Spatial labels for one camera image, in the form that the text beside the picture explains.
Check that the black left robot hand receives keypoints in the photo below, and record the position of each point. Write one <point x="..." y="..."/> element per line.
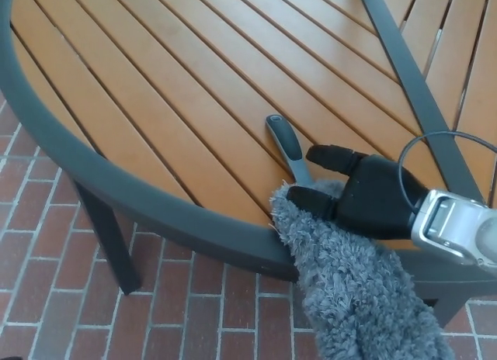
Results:
<point x="11" y="354"/>

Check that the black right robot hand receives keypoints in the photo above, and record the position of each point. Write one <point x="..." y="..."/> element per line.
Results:
<point x="372" y="197"/>

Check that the grey fluffy microfiber duster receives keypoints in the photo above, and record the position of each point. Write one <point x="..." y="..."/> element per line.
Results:
<point x="349" y="282"/>

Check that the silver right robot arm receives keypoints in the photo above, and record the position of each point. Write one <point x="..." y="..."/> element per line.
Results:
<point x="458" y="228"/>

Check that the round wooden slat table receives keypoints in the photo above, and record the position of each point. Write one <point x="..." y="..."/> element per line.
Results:
<point x="155" y="216"/>

